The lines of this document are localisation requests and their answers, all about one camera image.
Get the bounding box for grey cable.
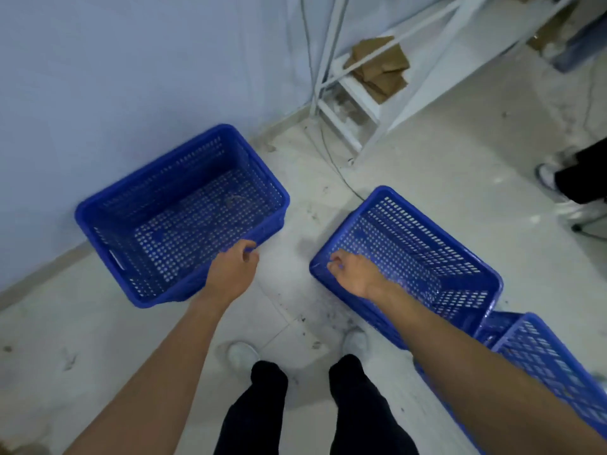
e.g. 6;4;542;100
300;0;367;200

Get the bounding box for person's left white shoe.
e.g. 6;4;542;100
227;341;261;371

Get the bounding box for person's left hand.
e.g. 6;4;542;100
203;239;261;307

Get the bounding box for brown cardboard pieces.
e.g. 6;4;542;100
344;36;411;105

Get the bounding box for person's left forearm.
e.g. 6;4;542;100
64;291;240;455

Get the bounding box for person's right hand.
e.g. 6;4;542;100
327;248;388;300

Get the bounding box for blue perforated plastic crate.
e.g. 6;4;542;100
413;312;607;455
309;185;504;351
74;124;291;309

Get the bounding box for person's white shoe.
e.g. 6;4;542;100
227;341;261;371
342;329;370;359
535;163;570;197

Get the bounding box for white metal shelf rack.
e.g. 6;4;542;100
310;0;580;166

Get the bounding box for person's right white shoe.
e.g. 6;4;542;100
342;329;370;359

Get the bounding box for person's right forearm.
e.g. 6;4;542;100
367;279;607;455

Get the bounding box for person's black trousers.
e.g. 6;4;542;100
213;354;421;455

